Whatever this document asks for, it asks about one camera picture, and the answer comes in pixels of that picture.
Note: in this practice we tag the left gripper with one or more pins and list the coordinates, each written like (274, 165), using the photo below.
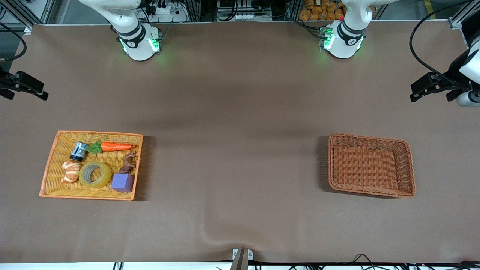
(453, 72)

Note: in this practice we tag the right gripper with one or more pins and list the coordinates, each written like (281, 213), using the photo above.
(4, 83)

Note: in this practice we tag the yellow clear tape roll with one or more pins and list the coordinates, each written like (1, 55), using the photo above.
(107, 176)

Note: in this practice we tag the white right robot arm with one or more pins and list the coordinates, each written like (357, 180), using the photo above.
(138, 45)

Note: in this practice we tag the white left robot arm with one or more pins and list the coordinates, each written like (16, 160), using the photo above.
(345, 41)

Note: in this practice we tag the blue small can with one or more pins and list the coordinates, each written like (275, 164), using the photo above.
(78, 152)

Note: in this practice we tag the toy croissant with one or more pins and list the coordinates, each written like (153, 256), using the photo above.
(71, 171)

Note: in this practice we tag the yellow orange-rimmed wicker tray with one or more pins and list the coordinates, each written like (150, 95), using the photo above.
(52, 183)

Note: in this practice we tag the brown wicker basket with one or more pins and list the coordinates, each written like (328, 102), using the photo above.
(363, 165)

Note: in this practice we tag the orange toy carrot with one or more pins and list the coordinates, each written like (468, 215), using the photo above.
(114, 146)

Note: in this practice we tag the brown wooden figurine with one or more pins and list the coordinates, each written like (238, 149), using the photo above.
(127, 165)

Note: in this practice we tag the purple block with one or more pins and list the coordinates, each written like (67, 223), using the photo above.
(122, 183)

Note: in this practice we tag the pile of orange bread toys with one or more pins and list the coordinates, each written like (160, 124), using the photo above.
(315, 11)

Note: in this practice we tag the white power strip with plugs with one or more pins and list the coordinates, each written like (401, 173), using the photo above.
(172, 17)

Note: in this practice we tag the white long socket strip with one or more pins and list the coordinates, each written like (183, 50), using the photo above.
(243, 17)

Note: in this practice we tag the aluminium frame profile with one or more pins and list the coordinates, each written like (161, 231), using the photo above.
(28, 22)
(459, 20)

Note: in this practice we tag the aluminium mast with bracket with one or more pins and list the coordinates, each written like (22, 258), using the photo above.
(240, 260)

